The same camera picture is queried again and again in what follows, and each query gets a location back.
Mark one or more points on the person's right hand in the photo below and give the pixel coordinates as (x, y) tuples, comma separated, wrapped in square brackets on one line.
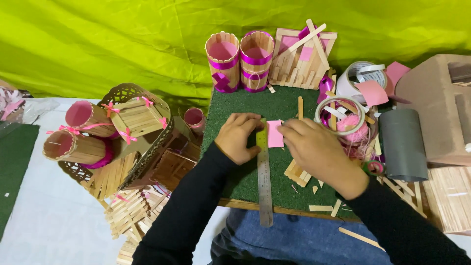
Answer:
[(320, 154)]

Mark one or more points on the person's left hand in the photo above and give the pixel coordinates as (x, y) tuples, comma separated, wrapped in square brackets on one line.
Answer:
[(235, 140)]

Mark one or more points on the person's right fingers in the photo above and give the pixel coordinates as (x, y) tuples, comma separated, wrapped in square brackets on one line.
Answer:
[(290, 132)]

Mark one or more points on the person's left fingers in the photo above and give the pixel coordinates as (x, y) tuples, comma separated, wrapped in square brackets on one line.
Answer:
[(250, 123)]

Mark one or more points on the steel ruler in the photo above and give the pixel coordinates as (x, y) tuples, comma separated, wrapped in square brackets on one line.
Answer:
[(265, 184)]

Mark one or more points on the small pink paper rectangle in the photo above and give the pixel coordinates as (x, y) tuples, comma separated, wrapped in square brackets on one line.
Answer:
[(274, 136)]

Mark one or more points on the green turf covered board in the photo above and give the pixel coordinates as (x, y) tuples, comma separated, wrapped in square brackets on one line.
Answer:
[(243, 106)]

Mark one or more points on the single popsicle stick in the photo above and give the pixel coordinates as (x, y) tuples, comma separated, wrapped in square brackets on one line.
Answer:
[(300, 106)]

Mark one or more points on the small popsicle stick panel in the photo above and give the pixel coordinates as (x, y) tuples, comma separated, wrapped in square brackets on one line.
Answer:
[(296, 173)]

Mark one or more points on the small pink lined cup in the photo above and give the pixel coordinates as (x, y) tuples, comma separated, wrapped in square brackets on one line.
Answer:
[(194, 118)]

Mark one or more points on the magenta ribbon roll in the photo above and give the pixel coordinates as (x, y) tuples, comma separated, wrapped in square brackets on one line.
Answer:
[(325, 86)]

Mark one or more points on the clear tape roll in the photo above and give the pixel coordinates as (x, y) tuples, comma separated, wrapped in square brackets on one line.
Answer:
[(340, 103)]

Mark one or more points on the stick cup with twine bow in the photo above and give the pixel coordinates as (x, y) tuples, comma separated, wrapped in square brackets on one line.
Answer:
[(256, 59)]

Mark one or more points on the container of pink scraps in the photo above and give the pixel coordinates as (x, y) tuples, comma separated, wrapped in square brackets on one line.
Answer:
[(358, 141)]

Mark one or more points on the stick cup with ribbon bow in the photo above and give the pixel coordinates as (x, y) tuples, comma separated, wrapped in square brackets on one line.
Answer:
[(222, 59)]

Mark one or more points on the popsicle stick house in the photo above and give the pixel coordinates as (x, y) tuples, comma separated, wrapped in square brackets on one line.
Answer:
[(298, 62)]

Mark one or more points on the large white tape roll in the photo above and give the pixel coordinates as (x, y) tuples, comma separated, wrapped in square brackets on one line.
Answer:
[(347, 84)]

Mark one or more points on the short popsicle stick piece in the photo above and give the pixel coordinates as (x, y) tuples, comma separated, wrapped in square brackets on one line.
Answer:
[(336, 208), (321, 208)]

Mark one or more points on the dark brown stick box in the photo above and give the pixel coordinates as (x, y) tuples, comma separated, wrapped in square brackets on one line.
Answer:
[(173, 169)]

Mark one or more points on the pink paper square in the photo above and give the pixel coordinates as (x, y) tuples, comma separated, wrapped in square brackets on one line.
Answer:
[(372, 92)]

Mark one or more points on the small green tape roll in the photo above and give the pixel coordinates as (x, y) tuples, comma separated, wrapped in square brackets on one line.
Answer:
[(374, 168)]

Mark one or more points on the brown lattice paper basket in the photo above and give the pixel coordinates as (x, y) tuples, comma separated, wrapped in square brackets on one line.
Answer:
[(154, 151)]

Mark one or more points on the person's blue jeans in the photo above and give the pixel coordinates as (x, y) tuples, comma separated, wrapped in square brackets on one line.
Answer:
[(294, 239)]

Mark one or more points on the grey paper roll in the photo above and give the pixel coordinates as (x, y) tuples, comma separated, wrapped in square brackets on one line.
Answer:
[(402, 143)]

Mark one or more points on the stick box with pink bows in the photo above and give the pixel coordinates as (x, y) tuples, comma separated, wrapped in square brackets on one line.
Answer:
[(136, 117)]

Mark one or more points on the pink paper sheet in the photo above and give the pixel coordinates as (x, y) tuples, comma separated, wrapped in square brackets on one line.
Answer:
[(396, 71)]

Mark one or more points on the loose crossed popsicle sticks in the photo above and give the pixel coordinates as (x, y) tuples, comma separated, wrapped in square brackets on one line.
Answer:
[(403, 191)]

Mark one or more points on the long popsicle stick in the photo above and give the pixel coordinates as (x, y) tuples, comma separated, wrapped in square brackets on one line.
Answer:
[(360, 238)]

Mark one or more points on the brown cardboard box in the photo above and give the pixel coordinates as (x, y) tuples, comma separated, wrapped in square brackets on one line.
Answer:
[(428, 110)]

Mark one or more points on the popsicle stick fence panel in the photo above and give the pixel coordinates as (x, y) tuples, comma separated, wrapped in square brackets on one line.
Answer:
[(108, 178)]

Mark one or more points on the stacked popsicle stick tower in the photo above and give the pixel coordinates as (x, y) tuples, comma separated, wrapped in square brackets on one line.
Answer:
[(128, 215)]

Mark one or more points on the yellow green cloth backdrop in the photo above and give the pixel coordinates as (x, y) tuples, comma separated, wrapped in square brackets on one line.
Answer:
[(110, 40)]

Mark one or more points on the stick cup with magenta fringe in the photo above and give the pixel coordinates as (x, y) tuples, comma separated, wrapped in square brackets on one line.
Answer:
[(79, 149)]

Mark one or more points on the pile of popsicle sticks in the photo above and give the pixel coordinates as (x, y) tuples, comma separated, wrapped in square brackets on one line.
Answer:
[(450, 198)]

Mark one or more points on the clear plastic bag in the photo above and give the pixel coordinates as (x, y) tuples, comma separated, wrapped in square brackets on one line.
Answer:
[(29, 108)]

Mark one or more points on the green turf mat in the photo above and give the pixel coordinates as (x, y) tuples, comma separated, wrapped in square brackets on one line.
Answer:
[(14, 165)]

